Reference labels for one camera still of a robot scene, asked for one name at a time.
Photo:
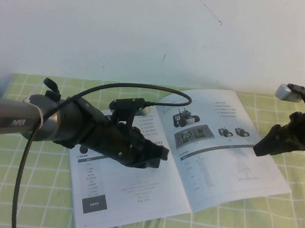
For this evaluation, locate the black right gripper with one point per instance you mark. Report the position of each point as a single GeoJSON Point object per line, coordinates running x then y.
{"type": "Point", "coordinates": [295, 131]}

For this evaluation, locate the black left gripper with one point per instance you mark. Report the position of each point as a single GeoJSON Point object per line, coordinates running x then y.
{"type": "Point", "coordinates": [115, 143]}

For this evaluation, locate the white product booklet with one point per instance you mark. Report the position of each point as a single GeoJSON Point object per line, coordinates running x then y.
{"type": "Point", "coordinates": [217, 177]}

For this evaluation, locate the grey left Piper robot arm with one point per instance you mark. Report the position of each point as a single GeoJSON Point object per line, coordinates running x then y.
{"type": "Point", "coordinates": [15, 119]}

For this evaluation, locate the white zip tie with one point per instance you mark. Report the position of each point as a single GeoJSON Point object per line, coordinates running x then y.
{"type": "Point", "coordinates": [40, 115]}

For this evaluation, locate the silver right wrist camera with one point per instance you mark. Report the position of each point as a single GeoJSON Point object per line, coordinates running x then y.
{"type": "Point", "coordinates": [288, 93]}

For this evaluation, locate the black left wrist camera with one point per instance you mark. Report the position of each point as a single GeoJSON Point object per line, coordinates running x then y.
{"type": "Point", "coordinates": [127, 104]}

